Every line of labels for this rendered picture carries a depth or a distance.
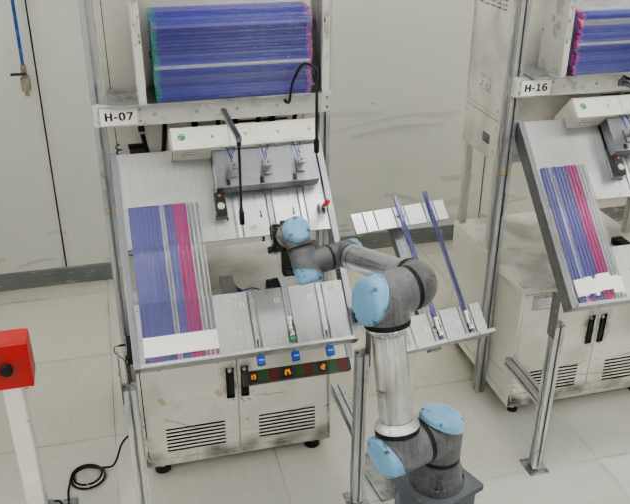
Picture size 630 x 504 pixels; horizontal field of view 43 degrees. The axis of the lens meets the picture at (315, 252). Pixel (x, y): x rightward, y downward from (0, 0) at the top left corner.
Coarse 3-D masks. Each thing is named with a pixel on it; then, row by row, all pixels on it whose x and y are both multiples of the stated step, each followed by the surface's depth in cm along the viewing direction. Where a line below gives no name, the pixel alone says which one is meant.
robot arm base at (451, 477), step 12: (420, 468) 212; (432, 468) 210; (444, 468) 209; (456, 468) 211; (420, 480) 212; (432, 480) 210; (444, 480) 210; (456, 480) 212; (420, 492) 213; (432, 492) 211; (444, 492) 211; (456, 492) 213
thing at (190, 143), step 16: (176, 128) 256; (192, 128) 257; (208, 128) 258; (224, 128) 259; (240, 128) 260; (256, 128) 261; (272, 128) 262; (288, 128) 263; (304, 128) 264; (176, 144) 254; (192, 144) 255; (208, 144) 256; (224, 144) 257; (256, 144) 259; (272, 144) 262; (176, 160) 260
